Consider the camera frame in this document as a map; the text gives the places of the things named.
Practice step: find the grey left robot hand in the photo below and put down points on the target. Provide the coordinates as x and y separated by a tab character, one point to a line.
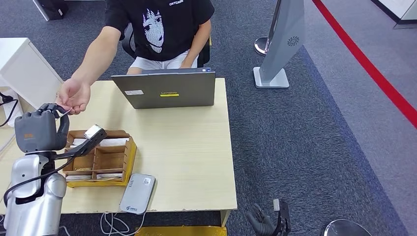
37	132

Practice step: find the person's left hand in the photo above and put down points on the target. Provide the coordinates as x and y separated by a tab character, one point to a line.
188	63

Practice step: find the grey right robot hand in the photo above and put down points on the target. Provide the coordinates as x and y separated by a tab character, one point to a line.
260	224

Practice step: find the person's right hand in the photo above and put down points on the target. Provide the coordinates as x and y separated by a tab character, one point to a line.
75	94

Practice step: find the white ID card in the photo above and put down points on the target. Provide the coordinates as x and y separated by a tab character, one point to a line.
66	113

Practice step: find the person's left forearm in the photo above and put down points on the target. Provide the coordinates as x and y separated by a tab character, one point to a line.
199	40

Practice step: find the person's right forearm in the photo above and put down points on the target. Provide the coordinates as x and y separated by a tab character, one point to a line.
96	53

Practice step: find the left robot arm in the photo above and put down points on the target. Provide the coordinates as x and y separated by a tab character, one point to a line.
35	208

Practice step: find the person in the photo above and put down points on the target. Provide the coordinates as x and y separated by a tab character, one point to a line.
176	29

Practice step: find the white card stack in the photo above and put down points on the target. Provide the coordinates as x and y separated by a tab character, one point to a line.
109	175
78	142
117	141
78	177

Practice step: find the gold card stack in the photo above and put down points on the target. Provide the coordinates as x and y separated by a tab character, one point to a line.
84	169

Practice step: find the wooden divided card box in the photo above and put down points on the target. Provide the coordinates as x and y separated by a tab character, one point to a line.
109	161

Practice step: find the grey card reader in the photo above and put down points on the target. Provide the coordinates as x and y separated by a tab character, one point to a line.
137	193

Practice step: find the grey laptop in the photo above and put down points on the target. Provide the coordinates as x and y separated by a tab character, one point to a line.
169	84

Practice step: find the white power strip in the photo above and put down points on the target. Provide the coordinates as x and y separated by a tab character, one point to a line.
8	112

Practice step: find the pale wooden desk leg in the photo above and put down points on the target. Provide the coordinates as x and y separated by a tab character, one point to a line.
225	218

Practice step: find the white cabinet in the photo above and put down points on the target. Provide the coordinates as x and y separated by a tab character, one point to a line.
29	71

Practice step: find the yellow floor tape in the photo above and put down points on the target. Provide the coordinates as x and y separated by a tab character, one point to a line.
182	232

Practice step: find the shiny silver dome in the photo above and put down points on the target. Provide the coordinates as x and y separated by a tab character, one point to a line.
345	229

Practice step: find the grey standing kiosk panel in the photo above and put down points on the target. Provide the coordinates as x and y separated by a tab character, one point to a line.
283	42

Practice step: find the black right camera bracket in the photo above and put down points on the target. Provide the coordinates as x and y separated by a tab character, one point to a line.
285	221

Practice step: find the black camera bracket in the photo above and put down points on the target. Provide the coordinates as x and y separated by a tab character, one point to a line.
285	221
84	146

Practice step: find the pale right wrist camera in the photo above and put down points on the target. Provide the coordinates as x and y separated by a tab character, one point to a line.
276	205

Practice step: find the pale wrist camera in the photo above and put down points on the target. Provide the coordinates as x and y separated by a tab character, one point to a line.
92	131
276	205

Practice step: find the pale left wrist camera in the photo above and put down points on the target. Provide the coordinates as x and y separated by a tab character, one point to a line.
92	131

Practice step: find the black left camera bracket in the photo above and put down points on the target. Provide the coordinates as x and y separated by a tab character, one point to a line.
84	146

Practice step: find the chrome stanchion post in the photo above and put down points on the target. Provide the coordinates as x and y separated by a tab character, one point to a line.
260	45

